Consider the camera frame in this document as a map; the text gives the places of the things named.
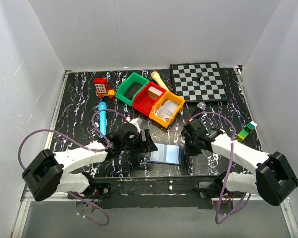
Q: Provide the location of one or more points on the red plastic bin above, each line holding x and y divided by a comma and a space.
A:
142, 103

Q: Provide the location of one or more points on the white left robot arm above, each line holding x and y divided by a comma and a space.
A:
52, 172

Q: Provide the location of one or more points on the blue toy microphone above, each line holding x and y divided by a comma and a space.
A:
102, 117

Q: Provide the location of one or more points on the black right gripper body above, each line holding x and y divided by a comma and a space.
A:
190, 140

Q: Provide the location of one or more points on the green lego brick stack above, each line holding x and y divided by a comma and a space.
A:
246, 131

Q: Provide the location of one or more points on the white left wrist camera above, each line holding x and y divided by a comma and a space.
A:
136, 122

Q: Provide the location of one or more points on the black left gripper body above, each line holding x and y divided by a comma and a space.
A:
144, 141

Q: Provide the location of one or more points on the cream toy microphone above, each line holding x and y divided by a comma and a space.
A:
156, 77

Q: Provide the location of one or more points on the green plastic bin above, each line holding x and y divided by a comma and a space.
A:
134, 77

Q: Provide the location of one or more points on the black white chessboard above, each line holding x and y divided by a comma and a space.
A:
209, 89

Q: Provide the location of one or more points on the black silver microphone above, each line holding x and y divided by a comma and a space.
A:
200, 107

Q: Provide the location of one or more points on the white cards stack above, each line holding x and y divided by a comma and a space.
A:
166, 111

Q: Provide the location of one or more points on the navy blue card holder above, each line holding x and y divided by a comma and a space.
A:
166, 154

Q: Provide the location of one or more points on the yellow plastic bin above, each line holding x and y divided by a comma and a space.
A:
166, 96

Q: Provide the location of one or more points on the red yellow toy train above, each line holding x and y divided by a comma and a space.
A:
102, 88

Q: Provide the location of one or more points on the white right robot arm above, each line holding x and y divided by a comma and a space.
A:
270, 175

